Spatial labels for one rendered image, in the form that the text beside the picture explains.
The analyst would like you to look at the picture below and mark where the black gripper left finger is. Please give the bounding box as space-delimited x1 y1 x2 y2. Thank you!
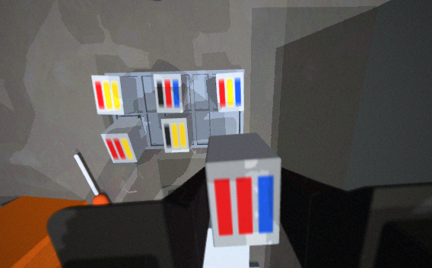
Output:
47 166 210 268

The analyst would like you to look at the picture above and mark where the white card with red, yellow and blue stripes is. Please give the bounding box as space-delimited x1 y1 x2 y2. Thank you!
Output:
215 72 244 113

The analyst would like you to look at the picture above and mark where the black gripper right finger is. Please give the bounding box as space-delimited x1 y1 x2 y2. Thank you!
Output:
279 167 432 268

